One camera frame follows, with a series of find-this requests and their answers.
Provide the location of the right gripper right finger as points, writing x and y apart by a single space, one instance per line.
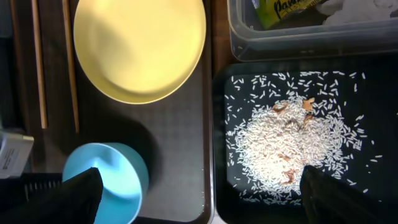
327 200

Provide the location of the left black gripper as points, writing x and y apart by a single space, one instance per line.
36 187

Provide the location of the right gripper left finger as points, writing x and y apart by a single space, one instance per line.
80 197

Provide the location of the light blue bowl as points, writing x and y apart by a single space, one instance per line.
124 174

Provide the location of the pile of rice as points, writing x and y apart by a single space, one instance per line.
278 123

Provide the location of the yellow plate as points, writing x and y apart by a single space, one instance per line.
139 51

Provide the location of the wooden chopstick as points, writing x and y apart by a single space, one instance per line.
71 62
39 64

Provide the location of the white tissue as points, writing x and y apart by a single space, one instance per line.
348 11

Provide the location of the dark brown serving tray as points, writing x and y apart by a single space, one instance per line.
173 135

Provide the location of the black tray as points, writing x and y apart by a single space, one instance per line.
375 168

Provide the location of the clear plastic bin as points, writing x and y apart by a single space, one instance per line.
304 35

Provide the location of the yellow snack wrapper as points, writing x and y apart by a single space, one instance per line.
271 12

